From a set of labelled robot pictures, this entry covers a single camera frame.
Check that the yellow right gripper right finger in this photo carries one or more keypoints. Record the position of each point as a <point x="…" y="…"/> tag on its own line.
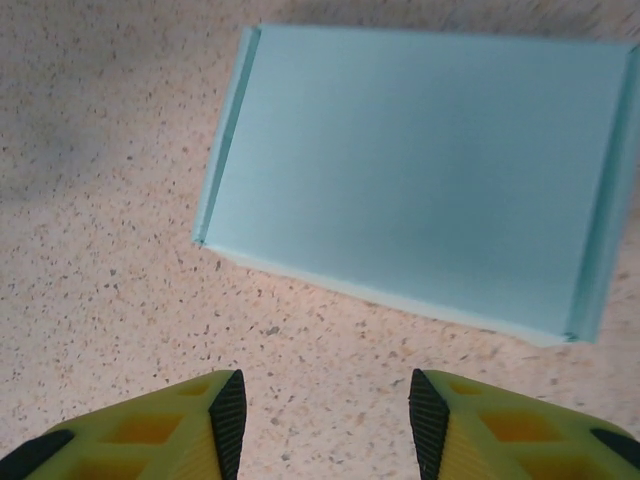
<point x="515" y="440"/>

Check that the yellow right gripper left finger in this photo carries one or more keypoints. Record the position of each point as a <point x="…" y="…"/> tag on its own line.
<point x="150" y="440"/>

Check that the light blue paper box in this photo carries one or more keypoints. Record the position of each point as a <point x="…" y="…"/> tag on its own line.
<point x="420" y="175"/>

